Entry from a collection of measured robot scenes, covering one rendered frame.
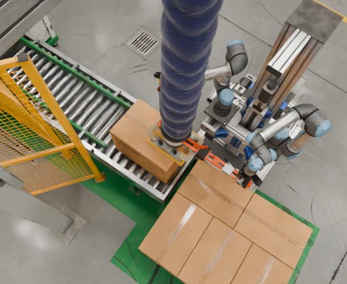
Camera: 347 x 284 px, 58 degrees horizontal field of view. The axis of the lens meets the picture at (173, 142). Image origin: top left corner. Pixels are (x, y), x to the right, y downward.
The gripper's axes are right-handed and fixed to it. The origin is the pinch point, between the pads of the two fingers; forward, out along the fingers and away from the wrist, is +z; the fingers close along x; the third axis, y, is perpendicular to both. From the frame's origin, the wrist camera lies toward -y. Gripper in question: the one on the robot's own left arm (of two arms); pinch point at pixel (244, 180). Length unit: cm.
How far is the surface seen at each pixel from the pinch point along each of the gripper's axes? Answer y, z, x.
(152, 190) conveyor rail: 58, 65, 34
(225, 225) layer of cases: -12, 70, 18
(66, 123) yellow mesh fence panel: 120, -16, 49
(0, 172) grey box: 107, -50, 96
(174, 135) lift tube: 56, -19, 11
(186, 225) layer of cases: 16, 70, 39
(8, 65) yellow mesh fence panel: 126, -84, 55
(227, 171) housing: 13.5, -1.3, 2.1
